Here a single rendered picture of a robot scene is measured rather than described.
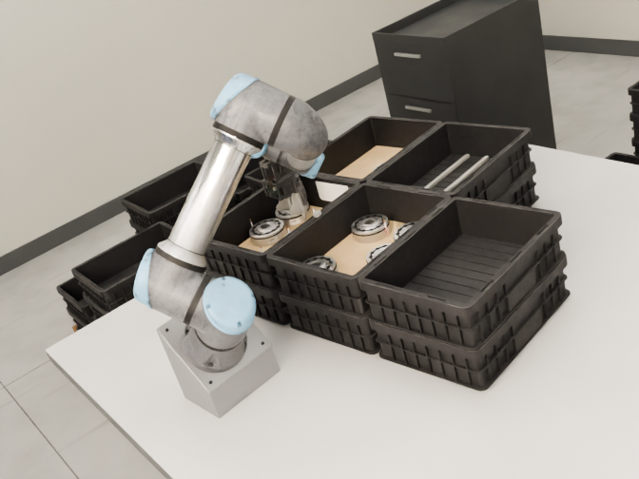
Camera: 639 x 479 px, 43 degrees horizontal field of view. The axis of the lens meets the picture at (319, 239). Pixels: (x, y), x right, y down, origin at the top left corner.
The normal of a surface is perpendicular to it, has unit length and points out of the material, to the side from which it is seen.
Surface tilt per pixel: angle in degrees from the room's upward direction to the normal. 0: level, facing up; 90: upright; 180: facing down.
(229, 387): 90
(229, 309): 49
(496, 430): 0
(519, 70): 90
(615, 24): 90
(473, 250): 0
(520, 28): 90
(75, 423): 0
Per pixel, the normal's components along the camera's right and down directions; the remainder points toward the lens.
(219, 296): 0.39, -0.44
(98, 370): -0.25, -0.85
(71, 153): 0.60, 0.24
